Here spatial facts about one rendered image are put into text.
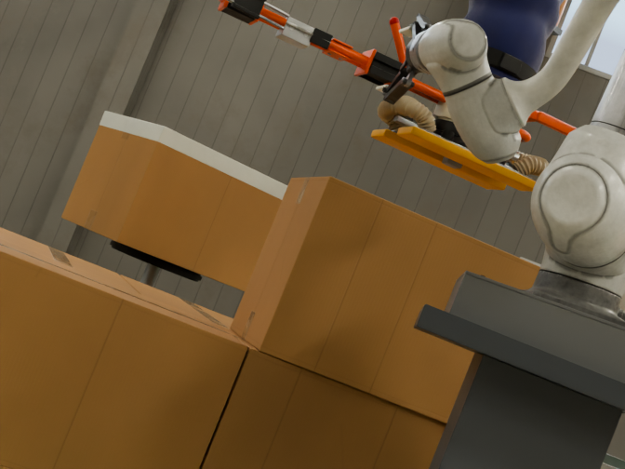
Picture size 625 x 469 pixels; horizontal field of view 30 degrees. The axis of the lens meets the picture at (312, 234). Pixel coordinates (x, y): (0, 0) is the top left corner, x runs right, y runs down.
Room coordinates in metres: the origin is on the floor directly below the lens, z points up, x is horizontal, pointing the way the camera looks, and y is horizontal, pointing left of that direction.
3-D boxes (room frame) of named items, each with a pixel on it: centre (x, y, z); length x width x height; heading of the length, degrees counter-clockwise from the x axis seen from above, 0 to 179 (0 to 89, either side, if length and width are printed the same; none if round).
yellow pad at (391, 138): (2.82, -0.22, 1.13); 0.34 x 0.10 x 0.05; 105
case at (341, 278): (2.73, -0.24, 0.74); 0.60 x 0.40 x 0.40; 103
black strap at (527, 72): (2.73, -0.24, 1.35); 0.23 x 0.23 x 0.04
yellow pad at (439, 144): (2.64, -0.27, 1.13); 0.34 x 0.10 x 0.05; 105
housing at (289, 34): (2.61, 0.21, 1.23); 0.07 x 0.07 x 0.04; 15
